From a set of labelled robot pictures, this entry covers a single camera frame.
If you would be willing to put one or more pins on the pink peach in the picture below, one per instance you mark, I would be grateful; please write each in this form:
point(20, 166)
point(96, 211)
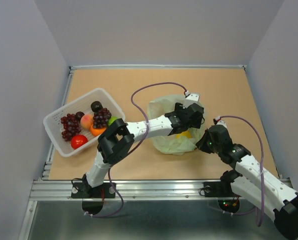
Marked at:
point(86, 121)

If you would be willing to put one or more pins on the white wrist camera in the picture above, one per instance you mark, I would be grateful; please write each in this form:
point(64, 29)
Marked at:
point(218, 121)
point(191, 97)

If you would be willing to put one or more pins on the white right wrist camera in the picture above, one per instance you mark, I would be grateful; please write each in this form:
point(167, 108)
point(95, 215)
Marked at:
point(218, 121)

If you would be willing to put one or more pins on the orange persimmon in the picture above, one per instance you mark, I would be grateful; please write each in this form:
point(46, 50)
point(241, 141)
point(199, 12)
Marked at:
point(96, 131)

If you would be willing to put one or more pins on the red grape bunch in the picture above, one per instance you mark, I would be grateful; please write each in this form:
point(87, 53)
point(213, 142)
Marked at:
point(71, 127)

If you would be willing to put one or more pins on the translucent green plastic bag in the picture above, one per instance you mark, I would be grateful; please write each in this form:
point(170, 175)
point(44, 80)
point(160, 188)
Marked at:
point(171, 144)

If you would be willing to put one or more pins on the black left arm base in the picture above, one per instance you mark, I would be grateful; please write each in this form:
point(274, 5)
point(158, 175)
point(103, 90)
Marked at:
point(82, 190)

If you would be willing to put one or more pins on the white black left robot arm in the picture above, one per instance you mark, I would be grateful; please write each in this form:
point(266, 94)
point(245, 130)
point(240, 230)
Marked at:
point(115, 143)

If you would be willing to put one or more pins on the dark plum near grapes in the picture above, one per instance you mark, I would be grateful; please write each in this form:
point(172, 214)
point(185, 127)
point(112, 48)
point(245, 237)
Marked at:
point(79, 115)

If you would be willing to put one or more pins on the front aluminium mounting rail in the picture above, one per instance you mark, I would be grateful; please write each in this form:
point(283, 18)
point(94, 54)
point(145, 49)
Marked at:
point(131, 190)

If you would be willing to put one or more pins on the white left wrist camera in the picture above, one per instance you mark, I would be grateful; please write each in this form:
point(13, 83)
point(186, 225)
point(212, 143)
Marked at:
point(191, 97)

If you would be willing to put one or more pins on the dark purple grape bunch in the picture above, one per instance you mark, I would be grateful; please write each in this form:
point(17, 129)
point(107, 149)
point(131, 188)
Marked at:
point(101, 118)

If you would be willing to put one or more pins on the red tomato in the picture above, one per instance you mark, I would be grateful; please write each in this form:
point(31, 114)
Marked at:
point(78, 140)

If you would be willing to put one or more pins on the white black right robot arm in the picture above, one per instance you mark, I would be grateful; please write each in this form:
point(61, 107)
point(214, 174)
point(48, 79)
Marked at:
point(250, 180)

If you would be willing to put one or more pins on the yellow lemon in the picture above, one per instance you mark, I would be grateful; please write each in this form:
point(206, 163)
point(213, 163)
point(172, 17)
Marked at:
point(185, 134)

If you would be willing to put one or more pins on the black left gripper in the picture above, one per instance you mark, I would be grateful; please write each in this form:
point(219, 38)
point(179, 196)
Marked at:
point(178, 108)

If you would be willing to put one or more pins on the dark plum at back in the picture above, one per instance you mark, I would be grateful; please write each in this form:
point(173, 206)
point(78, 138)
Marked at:
point(96, 106)

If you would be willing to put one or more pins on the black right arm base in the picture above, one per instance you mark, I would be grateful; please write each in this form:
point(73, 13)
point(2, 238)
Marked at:
point(220, 188)

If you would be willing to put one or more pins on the white plastic basket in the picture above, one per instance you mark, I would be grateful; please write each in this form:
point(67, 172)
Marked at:
point(54, 127)

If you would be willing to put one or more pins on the green lime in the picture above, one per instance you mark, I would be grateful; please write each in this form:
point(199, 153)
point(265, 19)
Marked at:
point(111, 120)

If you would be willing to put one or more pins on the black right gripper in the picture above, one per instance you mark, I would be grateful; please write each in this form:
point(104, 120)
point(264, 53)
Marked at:
point(201, 144)

